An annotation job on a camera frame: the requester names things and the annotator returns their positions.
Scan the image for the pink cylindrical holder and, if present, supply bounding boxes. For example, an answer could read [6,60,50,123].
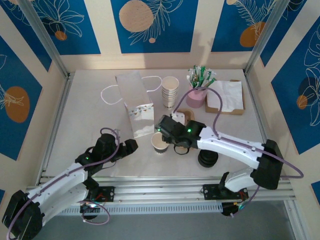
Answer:
[185,87,208,109]

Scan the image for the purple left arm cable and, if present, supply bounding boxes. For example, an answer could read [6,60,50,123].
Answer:
[5,127,121,240]

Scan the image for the aluminium frame post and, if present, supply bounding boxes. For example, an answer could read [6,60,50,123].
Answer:
[17,0,70,79]
[244,0,294,76]

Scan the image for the stack of white napkins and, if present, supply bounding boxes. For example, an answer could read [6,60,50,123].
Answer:
[206,80,245,113]

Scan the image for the aluminium frame side rail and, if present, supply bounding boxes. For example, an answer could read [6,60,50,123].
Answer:
[36,72,74,186]
[243,69,283,180]

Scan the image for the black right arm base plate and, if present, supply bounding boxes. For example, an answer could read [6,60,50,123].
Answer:
[202,183,250,201]

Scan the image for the grey slotted cable duct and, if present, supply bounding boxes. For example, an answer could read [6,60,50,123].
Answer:
[31,202,224,216]

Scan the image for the printed paper gift bag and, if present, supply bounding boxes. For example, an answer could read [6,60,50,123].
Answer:
[100,71,163,140]

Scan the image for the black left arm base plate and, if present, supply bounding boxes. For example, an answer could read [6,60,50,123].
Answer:
[69,186,116,203]

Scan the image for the black controller box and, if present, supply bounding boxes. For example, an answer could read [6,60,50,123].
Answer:
[221,201,248,218]
[79,201,103,221]

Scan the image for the black paper coffee cup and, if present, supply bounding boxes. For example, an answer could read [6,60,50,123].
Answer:
[150,131,170,155]

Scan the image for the stack of paper cups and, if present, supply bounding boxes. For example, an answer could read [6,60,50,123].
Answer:
[161,76,180,111]

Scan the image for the bundle of green-white wrapped stirrers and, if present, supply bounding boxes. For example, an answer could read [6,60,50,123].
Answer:
[186,64,217,90]

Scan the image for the brown pulp cup carrier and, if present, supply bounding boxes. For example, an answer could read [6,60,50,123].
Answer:
[179,108,196,125]

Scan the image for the aluminium frame cross rail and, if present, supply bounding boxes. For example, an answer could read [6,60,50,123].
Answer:
[21,174,298,207]

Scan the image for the brown cardboard napkin tray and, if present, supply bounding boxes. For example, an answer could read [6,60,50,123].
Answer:
[204,79,246,116]

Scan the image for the stack of black cup lids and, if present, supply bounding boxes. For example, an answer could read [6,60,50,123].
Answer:
[197,149,220,169]

